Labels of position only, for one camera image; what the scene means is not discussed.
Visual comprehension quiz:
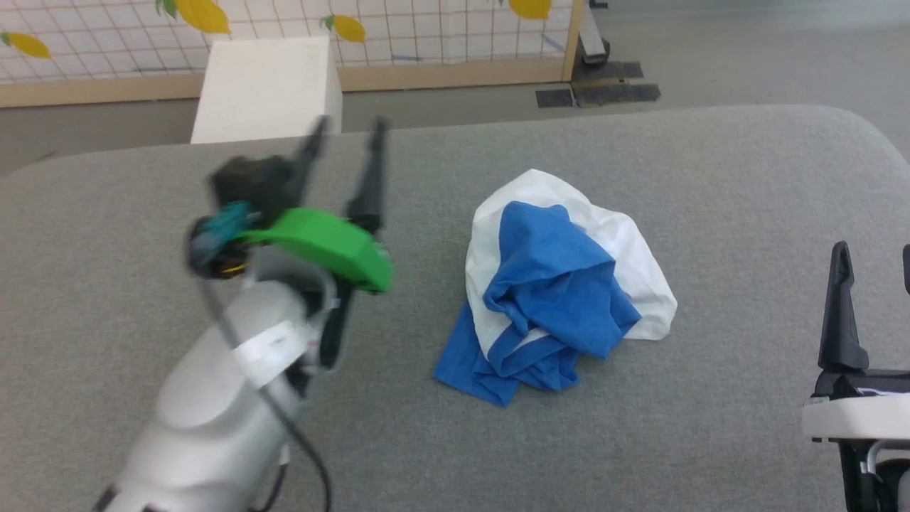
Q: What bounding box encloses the wood framed grid fence panel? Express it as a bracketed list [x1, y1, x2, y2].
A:
[0, 0, 585, 109]

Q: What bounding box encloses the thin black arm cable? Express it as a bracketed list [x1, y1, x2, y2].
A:
[199, 274, 333, 512]

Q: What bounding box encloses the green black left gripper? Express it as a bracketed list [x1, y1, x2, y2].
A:
[187, 115, 393, 294]

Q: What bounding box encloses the blue and white t-shirt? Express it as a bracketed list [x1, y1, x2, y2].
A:
[434, 169, 678, 408]

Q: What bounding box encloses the white rectangular box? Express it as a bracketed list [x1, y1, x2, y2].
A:
[191, 36, 343, 144]

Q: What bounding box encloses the teal cable connector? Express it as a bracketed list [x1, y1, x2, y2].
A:
[201, 201, 255, 240]

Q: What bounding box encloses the black floor mat piece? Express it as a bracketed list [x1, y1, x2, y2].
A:
[572, 61, 645, 81]

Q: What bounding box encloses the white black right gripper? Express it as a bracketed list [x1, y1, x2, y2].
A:
[802, 242, 910, 443]

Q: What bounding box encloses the grey metal stand foot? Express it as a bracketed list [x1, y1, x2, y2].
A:
[579, 0, 612, 66]

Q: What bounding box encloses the long black tape patch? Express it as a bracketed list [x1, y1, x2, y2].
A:
[573, 83, 662, 108]

